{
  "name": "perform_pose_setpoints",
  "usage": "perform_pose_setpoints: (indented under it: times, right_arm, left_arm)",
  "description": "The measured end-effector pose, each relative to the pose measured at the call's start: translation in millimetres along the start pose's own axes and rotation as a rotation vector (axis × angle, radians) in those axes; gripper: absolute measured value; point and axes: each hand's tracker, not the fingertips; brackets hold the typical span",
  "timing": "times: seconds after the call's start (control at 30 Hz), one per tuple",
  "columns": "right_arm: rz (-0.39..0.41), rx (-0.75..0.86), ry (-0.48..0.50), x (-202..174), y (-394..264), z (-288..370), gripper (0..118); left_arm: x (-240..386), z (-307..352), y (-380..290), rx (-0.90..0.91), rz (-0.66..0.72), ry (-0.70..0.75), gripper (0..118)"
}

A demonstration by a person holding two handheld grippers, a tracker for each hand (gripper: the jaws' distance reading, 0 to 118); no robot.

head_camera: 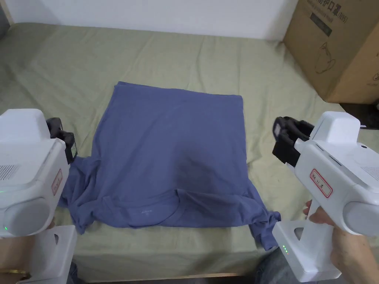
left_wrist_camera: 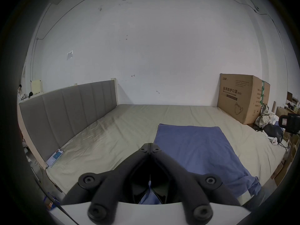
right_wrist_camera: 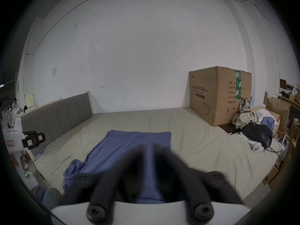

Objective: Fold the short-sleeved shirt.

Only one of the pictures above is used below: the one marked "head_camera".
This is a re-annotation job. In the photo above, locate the person's left hand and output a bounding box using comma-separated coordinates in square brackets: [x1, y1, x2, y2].
[0, 217, 57, 274]

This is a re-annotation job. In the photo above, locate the bed with pale green sheet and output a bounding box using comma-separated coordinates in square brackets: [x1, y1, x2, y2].
[0, 22, 379, 276]

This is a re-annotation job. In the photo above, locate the person's right hand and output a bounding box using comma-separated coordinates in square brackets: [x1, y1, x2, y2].
[304, 199, 379, 284]

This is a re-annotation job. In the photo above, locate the brown cardboard carton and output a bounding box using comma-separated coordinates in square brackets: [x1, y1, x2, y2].
[282, 0, 379, 104]

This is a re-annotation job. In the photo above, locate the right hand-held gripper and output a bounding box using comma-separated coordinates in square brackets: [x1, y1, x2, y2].
[272, 111, 379, 283]

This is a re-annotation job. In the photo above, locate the dark blue shirt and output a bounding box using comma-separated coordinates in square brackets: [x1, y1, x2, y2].
[57, 81, 282, 252]

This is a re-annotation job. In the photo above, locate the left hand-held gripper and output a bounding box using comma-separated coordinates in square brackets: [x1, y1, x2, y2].
[0, 109, 78, 284]

